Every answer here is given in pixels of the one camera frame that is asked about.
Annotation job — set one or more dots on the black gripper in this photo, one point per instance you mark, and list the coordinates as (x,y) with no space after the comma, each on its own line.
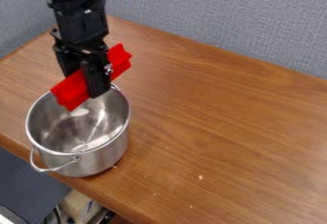
(79,42)

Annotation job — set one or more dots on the stainless steel pot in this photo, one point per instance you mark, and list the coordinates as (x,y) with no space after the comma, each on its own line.
(79,142)

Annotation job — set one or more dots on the red block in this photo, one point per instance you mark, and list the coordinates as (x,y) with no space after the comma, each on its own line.
(71,92)

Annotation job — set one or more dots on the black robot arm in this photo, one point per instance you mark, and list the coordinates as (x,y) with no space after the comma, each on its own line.
(79,46)

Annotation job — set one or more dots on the beige box under table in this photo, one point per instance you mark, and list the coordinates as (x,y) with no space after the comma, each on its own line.
(81,207)

